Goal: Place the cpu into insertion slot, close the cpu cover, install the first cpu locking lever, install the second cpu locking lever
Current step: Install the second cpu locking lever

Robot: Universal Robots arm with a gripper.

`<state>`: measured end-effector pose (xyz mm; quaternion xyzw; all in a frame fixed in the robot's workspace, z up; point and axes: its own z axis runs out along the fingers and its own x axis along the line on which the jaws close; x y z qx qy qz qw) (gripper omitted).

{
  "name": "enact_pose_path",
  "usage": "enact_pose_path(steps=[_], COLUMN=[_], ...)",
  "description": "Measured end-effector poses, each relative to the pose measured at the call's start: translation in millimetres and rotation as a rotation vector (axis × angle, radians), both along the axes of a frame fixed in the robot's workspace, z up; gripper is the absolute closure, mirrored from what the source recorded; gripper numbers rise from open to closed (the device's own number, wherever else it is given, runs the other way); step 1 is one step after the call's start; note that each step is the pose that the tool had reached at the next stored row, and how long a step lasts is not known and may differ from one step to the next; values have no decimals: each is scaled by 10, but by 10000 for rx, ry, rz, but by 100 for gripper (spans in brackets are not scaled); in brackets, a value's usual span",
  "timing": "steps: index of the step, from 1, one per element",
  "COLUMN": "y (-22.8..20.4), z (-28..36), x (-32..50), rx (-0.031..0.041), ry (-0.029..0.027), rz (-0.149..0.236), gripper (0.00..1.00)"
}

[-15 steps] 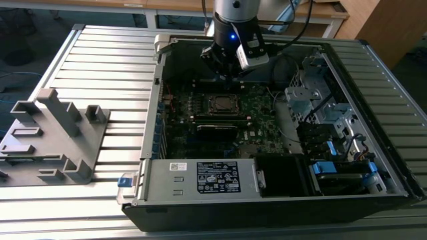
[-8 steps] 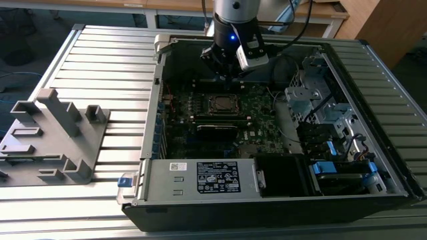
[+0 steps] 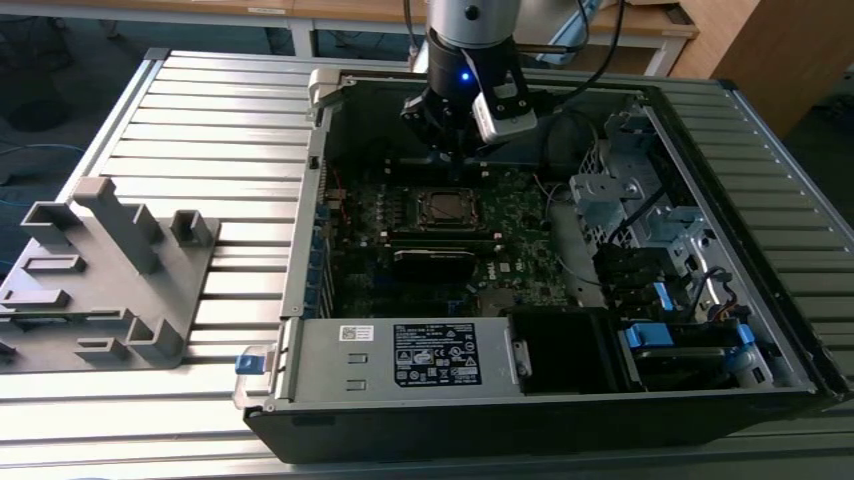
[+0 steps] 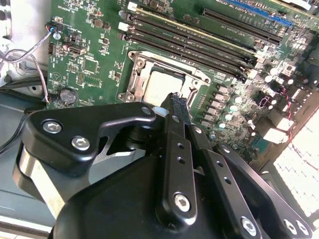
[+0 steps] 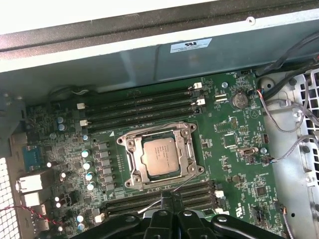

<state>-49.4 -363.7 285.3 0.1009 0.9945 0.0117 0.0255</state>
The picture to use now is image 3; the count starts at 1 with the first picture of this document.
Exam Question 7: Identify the metal disk bay cage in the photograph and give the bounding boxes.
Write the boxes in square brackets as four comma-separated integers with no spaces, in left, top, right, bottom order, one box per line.
[570,107,719,281]

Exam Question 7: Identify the grey plastic parts rack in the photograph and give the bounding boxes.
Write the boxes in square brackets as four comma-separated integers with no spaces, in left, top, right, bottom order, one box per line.
[0,175,223,374]

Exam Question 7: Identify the silver power supply unit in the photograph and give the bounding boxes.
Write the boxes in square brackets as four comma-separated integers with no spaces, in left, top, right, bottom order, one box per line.
[265,315,528,404]

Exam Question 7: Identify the green motherboard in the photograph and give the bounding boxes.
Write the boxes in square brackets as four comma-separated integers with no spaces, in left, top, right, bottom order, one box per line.
[319,159,602,321]

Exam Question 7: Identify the wooden desk white frame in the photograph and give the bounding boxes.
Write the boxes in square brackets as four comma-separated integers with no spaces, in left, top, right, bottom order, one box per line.
[0,0,700,76]

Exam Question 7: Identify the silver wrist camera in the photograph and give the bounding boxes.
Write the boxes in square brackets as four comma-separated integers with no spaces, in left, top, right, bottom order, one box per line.
[471,69,539,144]

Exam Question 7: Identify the metal CPU socket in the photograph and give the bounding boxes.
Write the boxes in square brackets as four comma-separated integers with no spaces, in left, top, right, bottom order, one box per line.
[412,184,488,234]

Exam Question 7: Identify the silver CPU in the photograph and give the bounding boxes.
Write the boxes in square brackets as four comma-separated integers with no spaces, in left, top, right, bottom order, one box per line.
[425,192,472,221]

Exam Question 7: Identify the black graphics card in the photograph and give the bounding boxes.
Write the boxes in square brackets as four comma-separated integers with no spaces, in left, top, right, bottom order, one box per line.
[389,247,480,289]

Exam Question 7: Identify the blue disk carrier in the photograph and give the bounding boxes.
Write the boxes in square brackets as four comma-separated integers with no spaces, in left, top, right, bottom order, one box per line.
[619,322,752,351]

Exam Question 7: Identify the plastic fan shroud panel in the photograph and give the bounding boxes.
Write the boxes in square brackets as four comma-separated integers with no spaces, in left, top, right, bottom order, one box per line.
[329,82,555,166]

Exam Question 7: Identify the beige case handle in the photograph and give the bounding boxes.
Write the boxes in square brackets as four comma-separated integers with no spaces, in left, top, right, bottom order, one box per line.
[305,68,345,124]

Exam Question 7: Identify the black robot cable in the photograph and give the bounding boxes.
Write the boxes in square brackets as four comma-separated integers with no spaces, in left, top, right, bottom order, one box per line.
[532,0,632,114]

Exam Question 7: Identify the blue plastic case latch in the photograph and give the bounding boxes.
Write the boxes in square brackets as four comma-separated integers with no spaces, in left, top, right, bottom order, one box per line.
[236,343,279,377]

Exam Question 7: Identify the black looped cable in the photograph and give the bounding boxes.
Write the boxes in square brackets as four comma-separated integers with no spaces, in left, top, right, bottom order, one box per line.
[544,105,602,176]

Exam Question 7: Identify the metal socket cover frame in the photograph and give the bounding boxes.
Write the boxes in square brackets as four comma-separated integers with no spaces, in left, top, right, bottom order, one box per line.
[416,187,486,231]

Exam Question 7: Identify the black hard disk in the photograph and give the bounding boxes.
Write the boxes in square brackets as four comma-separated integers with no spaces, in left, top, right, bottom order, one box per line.
[630,347,732,391]

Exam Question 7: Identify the black PC case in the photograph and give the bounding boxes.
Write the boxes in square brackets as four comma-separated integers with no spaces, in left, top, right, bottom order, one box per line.
[240,67,854,466]

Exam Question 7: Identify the black connector bundle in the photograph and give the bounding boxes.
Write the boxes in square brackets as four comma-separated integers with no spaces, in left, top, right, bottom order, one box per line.
[591,244,675,314]

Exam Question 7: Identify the wooden cabinet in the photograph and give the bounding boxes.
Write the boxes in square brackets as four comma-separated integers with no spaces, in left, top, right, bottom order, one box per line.
[670,0,854,139]

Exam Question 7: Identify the green RAM stick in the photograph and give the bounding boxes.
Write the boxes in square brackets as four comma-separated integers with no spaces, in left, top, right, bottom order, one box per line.
[9,311,92,324]

